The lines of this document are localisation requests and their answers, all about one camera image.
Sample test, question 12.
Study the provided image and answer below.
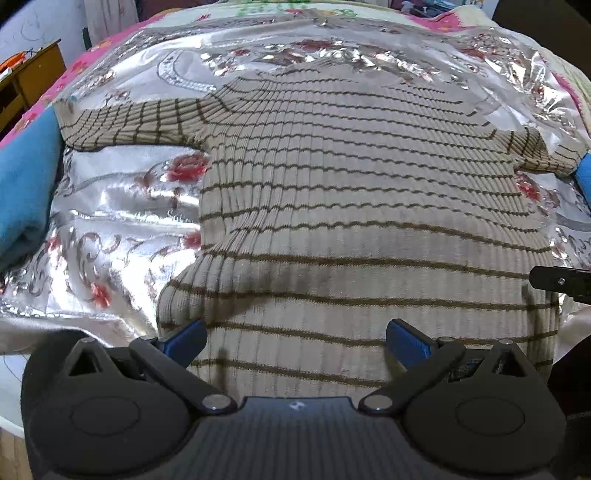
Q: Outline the beige curtain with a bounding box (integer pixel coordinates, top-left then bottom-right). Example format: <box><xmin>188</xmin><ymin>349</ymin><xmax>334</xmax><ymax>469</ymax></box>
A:
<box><xmin>85</xmin><ymin>0</ymin><xmax>156</xmax><ymax>45</ymax></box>

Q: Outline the orange item on desk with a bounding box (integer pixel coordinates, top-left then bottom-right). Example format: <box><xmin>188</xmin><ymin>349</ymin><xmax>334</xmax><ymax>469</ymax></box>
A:
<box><xmin>0</xmin><ymin>52</ymin><xmax>27</xmax><ymax>78</ymax></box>

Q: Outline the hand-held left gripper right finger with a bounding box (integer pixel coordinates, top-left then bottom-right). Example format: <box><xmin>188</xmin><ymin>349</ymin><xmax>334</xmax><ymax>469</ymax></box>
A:
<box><xmin>358</xmin><ymin>318</ymin><xmax>533</xmax><ymax>415</ymax></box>

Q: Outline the blue cloth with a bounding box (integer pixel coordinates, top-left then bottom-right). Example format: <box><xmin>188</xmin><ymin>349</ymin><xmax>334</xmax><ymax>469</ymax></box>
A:
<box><xmin>574</xmin><ymin>154</ymin><xmax>591</xmax><ymax>205</ymax></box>

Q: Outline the blue pillow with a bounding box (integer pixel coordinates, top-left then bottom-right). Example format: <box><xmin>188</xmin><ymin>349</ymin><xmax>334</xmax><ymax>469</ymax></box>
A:
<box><xmin>0</xmin><ymin>111</ymin><xmax>64</xmax><ymax>274</ymax></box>

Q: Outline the beige striped knit sweater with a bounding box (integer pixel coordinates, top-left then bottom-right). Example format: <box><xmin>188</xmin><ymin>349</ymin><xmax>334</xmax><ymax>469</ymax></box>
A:
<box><xmin>53</xmin><ymin>60</ymin><xmax>583</xmax><ymax>403</ymax></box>

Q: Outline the pink floral blanket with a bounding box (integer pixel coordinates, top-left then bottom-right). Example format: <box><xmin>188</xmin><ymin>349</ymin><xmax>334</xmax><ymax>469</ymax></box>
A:
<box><xmin>0</xmin><ymin>0</ymin><xmax>591</xmax><ymax>153</ymax></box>

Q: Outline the wooden side cabinet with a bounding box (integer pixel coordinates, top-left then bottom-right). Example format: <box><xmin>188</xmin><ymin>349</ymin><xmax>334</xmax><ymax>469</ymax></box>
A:
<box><xmin>0</xmin><ymin>39</ymin><xmax>68</xmax><ymax>136</ymax></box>

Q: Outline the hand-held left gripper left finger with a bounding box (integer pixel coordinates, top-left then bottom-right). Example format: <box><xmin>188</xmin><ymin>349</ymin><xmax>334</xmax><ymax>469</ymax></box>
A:
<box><xmin>65</xmin><ymin>318</ymin><xmax>238</xmax><ymax>414</ymax></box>

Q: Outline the silver floral satin bedsheet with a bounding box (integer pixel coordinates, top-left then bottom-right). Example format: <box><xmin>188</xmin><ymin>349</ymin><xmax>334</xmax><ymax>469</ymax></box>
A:
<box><xmin>0</xmin><ymin>14</ymin><xmax>591</xmax><ymax>352</ymax></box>

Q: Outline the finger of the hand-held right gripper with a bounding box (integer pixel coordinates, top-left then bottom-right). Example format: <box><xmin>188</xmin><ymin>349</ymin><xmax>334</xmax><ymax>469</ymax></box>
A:
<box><xmin>529</xmin><ymin>265</ymin><xmax>591</xmax><ymax>304</ymax></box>

